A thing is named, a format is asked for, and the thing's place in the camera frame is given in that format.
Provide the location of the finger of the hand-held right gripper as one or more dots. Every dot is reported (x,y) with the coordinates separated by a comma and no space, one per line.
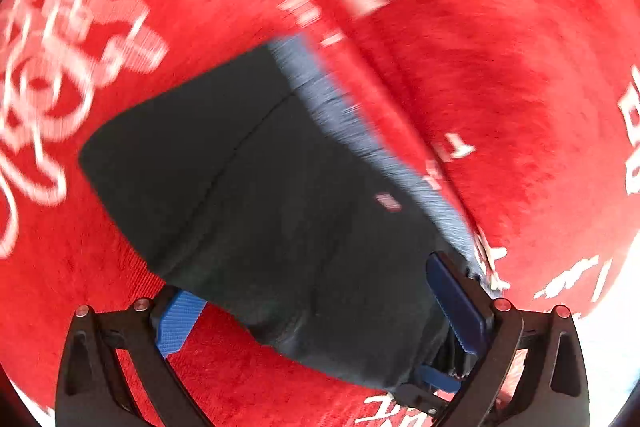
(437,378)

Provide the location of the black pants with blue trim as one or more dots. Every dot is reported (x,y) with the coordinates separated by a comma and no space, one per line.
(280,217)

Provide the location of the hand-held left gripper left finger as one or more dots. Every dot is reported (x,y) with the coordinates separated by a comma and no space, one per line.
(177,324)

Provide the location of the red printed cushion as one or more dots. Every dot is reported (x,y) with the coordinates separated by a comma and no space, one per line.
(500,82)

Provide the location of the red printed blanket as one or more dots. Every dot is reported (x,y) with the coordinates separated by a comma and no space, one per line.
(100,57)

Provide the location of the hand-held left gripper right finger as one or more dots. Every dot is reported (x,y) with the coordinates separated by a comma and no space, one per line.
(462,302)

